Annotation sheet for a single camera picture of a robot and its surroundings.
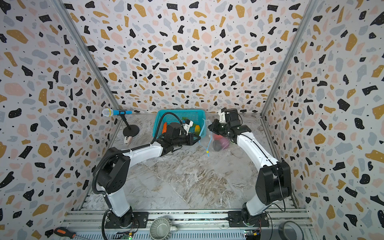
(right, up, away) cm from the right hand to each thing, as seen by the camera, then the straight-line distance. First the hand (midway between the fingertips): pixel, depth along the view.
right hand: (205, 123), depth 83 cm
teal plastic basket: (-5, +6, +31) cm, 32 cm away
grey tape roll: (+43, -52, -14) cm, 69 cm away
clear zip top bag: (+3, -11, +15) cm, 19 cm away
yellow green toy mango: (-5, -4, +24) cm, 25 cm away
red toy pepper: (+8, -9, +14) cm, 18 cm away
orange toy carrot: (-30, -3, +27) cm, 40 cm away
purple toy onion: (+13, -12, +15) cm, 23 cm away
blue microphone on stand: (-54, -5, +25) cm, 60 cm away
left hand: (-2, -7, +2) cm, 8 cm away
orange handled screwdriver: (-66, -51, -14) cm, 84 cm away
